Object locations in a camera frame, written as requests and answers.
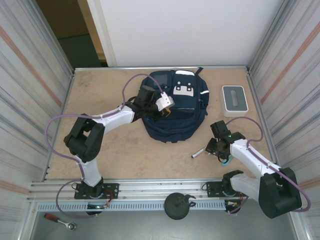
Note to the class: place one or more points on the white marker blue cap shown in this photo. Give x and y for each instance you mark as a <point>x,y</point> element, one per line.
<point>198,153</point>

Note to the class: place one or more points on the navy blue backpack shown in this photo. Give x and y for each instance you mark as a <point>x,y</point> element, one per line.
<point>175,125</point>

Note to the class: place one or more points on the teal correction tape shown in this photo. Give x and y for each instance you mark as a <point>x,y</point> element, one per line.
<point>227,162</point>

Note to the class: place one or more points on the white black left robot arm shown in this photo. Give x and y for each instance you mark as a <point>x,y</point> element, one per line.
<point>90,172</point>

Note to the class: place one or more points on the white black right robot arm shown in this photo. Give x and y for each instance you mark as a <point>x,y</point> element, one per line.
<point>250,155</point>

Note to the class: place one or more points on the white box grey slotted lid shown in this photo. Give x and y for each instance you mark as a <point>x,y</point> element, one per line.
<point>241,100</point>

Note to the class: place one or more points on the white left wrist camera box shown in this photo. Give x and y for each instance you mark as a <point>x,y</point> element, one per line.
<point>165,101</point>

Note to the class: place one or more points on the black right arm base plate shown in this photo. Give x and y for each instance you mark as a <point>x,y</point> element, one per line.
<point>212,188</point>

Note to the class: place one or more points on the aluminium front rail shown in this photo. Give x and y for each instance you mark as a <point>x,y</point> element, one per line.
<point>160,186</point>

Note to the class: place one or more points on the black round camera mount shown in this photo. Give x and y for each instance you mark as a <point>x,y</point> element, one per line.
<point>176,206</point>

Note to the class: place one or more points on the white door frame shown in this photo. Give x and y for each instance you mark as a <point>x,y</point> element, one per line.
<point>102,32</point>

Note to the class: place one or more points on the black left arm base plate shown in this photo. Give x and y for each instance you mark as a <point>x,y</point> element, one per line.
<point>111,190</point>

